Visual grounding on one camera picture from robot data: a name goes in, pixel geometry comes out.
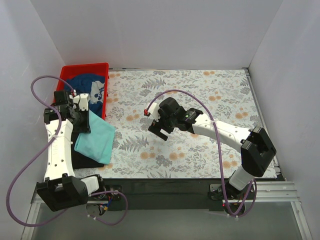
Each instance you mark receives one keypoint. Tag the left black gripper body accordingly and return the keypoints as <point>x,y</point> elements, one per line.
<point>63,97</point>

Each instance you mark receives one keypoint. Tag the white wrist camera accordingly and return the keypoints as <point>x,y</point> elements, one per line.
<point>152,109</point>
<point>81,101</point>

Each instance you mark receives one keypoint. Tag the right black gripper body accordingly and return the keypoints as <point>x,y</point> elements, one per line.
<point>160,125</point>

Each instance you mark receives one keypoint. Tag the red plastic bin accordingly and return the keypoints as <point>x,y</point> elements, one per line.
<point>70,71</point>

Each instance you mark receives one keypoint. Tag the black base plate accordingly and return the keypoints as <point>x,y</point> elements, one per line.
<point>120,202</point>

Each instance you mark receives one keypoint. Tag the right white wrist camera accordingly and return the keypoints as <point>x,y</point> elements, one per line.
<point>152,109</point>

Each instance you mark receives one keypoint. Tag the aluminium mounting rail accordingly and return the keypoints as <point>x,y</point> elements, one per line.
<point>262,192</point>

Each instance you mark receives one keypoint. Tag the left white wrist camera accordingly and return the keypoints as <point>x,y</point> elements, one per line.
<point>81,101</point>

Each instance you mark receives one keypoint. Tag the mint green t-shirt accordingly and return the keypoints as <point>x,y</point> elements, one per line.
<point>98,144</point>

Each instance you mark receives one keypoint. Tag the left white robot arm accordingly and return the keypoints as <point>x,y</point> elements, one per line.
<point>61,189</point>

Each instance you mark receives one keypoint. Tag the floral patterned table mat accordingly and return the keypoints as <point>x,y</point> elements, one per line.
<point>138,153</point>

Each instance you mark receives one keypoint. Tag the navy blue printed t-shirt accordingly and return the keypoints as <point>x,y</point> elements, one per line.
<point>91,84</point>

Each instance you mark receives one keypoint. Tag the folded black t-shirt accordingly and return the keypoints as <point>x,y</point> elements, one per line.
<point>79,161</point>

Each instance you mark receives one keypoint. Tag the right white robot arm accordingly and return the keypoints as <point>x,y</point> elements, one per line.
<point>255,146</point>

